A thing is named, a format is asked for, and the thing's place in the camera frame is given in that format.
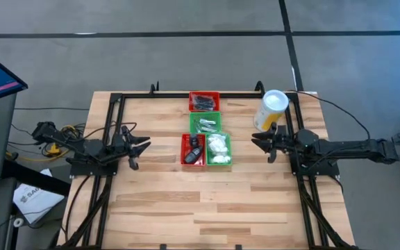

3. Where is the green plastic basket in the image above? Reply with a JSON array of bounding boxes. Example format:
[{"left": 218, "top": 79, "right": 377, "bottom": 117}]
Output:
[
  {"left": 188, "top": 111, "right": 222, "bottom": 135},
  {"left": 205, "top": 133, "right": 233, "bottom": 167}
]

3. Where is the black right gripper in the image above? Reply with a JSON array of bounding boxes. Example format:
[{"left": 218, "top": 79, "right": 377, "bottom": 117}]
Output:
[{"left": 251, "top": 121, "right": 301, "bottom": 164}]

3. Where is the black desk frame bar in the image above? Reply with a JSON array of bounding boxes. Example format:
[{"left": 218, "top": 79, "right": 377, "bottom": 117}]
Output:
[{"left": 1, "top": 159, "right": 72, "bottom": 197}]

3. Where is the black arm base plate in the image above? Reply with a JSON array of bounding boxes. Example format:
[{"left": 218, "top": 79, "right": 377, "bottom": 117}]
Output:
[
  {"left": 69, "top": 149, "right": 120, "bottom": 177},
  {"left": 289, "top": 149, "right": 340, "bottom": 177}
]

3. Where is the red plastic basket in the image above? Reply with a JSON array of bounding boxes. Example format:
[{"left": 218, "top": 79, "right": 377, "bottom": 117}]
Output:
[
  {"left": 188, "top": 91, "right": 221, "bottom": 113},
  {"left": 181, "top": 133, "right": 208, "bottom": 167}
]

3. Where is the white yellow wipes canister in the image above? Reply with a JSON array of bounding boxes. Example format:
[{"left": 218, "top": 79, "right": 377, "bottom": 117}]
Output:
[{"left": 253, "top": 89, "right": 290, "bottom": 133}]

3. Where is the white printed booklet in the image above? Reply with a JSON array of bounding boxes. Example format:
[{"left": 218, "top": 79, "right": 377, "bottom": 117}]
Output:
[{"left": 12, "top": 168, "right": 65, "bottom": 225}]

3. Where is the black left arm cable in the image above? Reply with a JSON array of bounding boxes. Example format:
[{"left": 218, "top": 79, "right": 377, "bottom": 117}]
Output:
[{"left": 90, "top": 120, "right": 138, "bottom": 142}]

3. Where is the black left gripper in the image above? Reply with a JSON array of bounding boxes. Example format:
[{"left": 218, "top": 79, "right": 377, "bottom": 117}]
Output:
[{"left": 111, "top": 124, "right": 152, "bottom": 171}]

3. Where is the yellow cable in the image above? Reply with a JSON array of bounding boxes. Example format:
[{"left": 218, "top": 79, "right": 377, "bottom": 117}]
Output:
[{"left": 7, "top": 124, "right": 85, "bottom": 163}]

